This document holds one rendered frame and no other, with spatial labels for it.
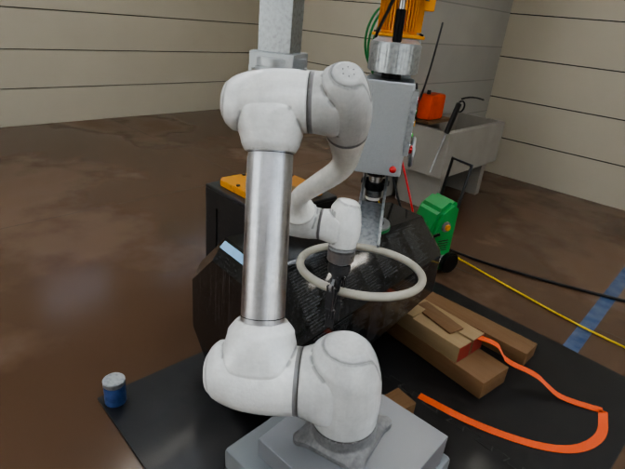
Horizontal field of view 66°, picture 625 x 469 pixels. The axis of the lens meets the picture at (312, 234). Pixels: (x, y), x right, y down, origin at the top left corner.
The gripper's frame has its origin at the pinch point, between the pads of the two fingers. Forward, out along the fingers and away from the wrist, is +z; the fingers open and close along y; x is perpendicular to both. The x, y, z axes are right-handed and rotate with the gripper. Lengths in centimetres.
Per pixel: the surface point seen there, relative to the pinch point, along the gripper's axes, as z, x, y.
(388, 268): 11, 0, 74
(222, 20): -116, 479, 623
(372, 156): -41, 16, 73
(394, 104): -65, 9, 73
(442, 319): 53, -27, 119
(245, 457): 8, -3, -60
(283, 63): -75, 82, 105
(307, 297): 11.7, 20.8, 26.5
